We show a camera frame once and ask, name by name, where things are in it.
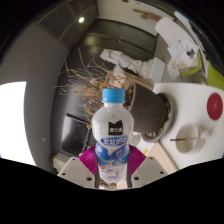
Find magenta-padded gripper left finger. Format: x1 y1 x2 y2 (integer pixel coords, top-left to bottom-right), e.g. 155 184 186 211
57 145 100 189

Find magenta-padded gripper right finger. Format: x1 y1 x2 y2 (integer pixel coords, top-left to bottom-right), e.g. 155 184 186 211
126 145 169 189

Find blue-capped white drink bottle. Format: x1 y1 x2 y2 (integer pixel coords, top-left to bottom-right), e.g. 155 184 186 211
91 87 135 185

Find stirring stick in mug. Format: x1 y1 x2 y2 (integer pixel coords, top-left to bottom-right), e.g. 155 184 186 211
169 135 199 142

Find white mug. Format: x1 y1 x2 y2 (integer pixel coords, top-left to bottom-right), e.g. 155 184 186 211
174 123 213 154

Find grey plant saucer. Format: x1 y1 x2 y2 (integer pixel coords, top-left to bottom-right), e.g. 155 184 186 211
141 93 176 144

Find dried plant in grey pot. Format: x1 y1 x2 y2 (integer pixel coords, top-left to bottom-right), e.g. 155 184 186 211
54 46 169 144

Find cardboard box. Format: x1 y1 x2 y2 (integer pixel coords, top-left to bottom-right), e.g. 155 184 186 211
104 64 154 101

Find flat round red coaster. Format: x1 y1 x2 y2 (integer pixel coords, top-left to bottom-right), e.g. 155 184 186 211
206 92 224 121

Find green seat cushion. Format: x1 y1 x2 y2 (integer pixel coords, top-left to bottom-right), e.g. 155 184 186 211
179 53 204 77
206 63 224 90

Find stack of papers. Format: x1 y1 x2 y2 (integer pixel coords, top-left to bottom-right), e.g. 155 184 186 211
166 38 201 79

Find dark double door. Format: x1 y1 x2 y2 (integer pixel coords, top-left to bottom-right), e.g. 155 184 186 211
83 19 158 65

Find white chair with papers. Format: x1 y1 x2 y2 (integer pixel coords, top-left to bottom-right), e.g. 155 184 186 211
154 16 193 49

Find wooden figure sculpture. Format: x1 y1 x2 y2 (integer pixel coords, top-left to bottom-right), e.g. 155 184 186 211
132 8 163 22

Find black wall screen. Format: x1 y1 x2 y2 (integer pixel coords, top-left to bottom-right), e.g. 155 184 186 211
59 113 91 158

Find white pedestal block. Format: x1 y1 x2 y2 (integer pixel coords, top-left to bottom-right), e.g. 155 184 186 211
138 57 167 88

